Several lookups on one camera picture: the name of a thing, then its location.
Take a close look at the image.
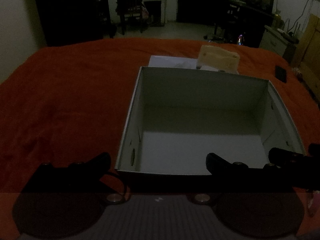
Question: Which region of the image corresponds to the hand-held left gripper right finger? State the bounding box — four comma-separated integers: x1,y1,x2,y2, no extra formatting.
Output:
192,152,300,203

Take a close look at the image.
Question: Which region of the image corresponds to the dark computer desk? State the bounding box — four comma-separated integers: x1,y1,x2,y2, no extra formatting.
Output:
229,0,275,48

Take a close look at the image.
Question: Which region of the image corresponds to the white cardboard box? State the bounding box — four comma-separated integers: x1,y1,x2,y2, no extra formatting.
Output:
114,66,307,178

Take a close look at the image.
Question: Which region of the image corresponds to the dark wardrobe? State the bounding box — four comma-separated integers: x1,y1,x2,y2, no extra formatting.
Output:
34,0,112,47

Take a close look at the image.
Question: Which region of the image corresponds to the black office chair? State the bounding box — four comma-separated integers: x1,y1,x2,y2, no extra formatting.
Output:
204,0,242,42

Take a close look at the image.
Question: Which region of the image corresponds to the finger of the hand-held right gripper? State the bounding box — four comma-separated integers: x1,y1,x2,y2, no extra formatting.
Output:
308,143,320,157
268,147,312,174

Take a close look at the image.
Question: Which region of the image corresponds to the white sheet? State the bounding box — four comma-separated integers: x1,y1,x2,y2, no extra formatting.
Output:
149,55,222,72

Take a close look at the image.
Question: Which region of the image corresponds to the white drawer cabinet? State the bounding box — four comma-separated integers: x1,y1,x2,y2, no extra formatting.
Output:
260,25,299,61

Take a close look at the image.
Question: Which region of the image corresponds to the white fireplace surround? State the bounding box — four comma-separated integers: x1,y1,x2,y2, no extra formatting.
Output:
141,0,167,27

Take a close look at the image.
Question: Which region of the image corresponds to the orange desktop cloth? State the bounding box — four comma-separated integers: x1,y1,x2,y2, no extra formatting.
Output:
0,37,320,240

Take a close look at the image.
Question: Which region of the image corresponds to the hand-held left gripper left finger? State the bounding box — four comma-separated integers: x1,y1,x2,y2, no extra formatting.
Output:
22,152,126,202

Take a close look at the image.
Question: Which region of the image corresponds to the light wooden cabinet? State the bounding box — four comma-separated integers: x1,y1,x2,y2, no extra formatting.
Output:
292,14,320,98

